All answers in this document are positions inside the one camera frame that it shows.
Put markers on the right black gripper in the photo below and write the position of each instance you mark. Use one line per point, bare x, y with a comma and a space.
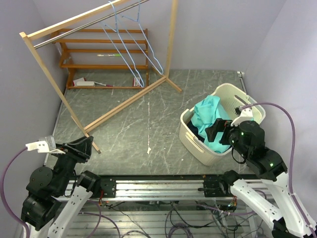
219, 125

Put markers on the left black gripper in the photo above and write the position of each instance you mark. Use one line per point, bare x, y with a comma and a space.
79, 149

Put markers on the teal t shirt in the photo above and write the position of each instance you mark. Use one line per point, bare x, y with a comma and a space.
205, 114

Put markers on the navy blue t shirt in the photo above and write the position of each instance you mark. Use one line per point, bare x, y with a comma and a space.
197, 131

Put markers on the light blue wire hanger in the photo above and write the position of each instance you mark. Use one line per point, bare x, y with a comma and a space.
148, 45

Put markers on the light blue hanger with teal shirt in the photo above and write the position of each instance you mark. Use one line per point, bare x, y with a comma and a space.
132, 68

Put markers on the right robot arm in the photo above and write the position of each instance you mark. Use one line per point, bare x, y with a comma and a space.
287, 218

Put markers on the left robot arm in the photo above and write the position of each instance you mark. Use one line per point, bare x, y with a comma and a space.
40, 208

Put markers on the cream plastic laundry basket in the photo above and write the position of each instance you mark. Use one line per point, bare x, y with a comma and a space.
231, 98

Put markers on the white red flat box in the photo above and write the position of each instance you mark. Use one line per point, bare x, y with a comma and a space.
83, 82

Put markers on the wooden shoe shelf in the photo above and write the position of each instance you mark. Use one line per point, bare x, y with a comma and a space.
79, 52

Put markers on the wooden clothes rack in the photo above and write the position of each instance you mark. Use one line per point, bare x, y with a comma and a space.
91, 20

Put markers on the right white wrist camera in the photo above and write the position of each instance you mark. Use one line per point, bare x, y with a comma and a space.
243, 115

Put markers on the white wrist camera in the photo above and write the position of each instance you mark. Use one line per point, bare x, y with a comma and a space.
44, 145
243, 115

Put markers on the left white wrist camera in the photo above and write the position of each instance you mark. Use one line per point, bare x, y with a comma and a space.
44, 145

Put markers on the aluminium rail frame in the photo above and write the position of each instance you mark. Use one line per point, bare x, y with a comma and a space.
156, 189

